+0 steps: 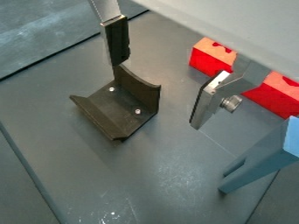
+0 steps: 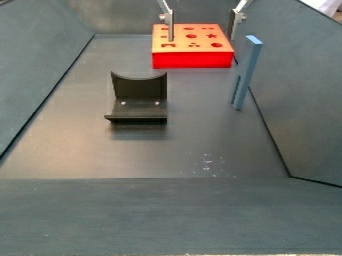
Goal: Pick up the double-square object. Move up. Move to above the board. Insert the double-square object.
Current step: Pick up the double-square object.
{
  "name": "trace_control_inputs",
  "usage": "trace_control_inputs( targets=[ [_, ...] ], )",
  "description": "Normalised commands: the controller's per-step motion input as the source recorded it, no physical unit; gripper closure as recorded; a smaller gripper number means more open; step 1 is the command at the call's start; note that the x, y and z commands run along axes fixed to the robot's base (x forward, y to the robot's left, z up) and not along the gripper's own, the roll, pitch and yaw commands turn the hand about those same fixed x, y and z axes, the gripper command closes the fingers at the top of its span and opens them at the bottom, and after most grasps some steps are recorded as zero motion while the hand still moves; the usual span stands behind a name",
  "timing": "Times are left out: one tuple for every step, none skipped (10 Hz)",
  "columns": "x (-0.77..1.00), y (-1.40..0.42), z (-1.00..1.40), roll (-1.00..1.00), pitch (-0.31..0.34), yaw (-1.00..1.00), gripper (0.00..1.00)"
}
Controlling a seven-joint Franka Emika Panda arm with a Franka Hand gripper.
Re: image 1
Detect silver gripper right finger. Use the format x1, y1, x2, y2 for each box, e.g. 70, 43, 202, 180
190, 60, 271, 130

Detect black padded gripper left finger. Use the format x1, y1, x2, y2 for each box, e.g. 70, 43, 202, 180
88, 0, 131, 67

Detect blue double-square peg object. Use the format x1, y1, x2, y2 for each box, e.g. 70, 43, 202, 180
219, 116, 299, 193

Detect red shape-sorting board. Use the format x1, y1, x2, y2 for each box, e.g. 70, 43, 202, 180
190, 38, 299, 119

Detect black curved object holder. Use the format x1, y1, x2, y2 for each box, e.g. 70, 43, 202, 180
70, 65, 162, 141

